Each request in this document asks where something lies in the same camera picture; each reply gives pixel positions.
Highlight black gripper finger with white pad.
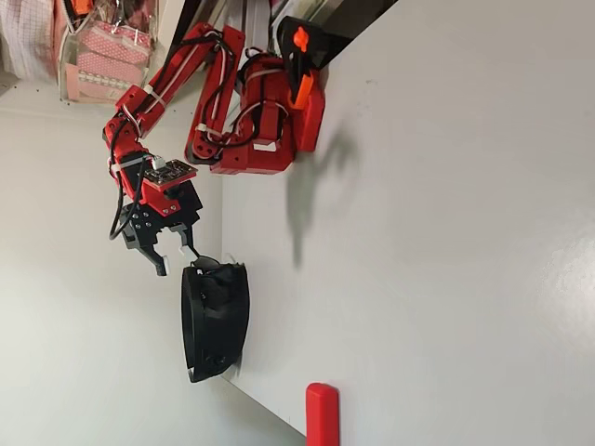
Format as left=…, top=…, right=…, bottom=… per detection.
left=134, top=241, right=169, bottom=279
left=166, top=222, right=202, bottom=261

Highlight black orange table clamp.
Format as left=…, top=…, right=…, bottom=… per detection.
left=275, top=15, right=357, bottom=109

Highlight black camera cable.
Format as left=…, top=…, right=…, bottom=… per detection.
left=109, top=160, right=152, bottom=243

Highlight black sunglasses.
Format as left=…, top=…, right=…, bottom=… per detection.
left=189, top=252, right=246, bottom=303

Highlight red clamp block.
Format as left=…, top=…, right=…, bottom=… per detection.
left=305, top=382, right=341, bottom=446

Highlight white checked cloth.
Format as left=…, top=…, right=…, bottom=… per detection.
left=0, top=0, right=60, bottom=83

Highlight clear box pink contents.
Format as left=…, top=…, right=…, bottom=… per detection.
left=58, top=0, right=157, bottom=106

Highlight black baseball cap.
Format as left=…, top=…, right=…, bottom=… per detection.
left=179, top=262, right=252, bottom=386

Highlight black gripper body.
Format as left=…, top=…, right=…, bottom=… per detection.
left=121, top=180, right=205, bottom=250

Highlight wrist camera board red bracket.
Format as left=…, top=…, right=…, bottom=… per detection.
left=139, top=157, right=200, bottom=218

